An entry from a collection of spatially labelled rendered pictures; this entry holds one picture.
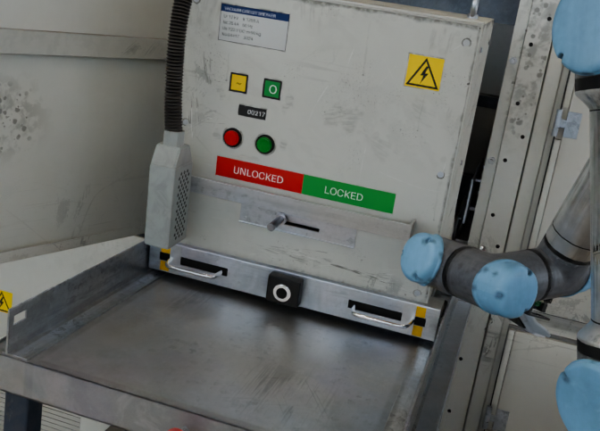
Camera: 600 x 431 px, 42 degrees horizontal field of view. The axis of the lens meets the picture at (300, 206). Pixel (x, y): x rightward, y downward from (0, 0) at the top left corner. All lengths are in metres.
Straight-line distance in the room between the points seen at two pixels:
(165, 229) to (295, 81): 0.33
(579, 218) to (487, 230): 0.49
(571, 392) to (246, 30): 0.76
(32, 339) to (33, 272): 0.76
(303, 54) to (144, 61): 0.41
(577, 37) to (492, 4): 1.43
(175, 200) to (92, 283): 0.19
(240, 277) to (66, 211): 0.36
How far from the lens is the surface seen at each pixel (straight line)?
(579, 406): 0.94
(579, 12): 0.90
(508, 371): 1.65
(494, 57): 2.15
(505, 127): 1.54
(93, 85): 1.51
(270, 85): 1.31
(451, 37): 1.24
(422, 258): 1.12
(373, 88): 1.27
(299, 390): 1.14
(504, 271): 1.05
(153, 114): 1.63
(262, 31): 1.31
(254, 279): 1.40
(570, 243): 1.13
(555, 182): 1.53
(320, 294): 1.37
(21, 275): 1.98
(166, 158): 1.30
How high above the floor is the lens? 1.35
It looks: 15 degrees down
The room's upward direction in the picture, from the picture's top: 9 degrees clockwise
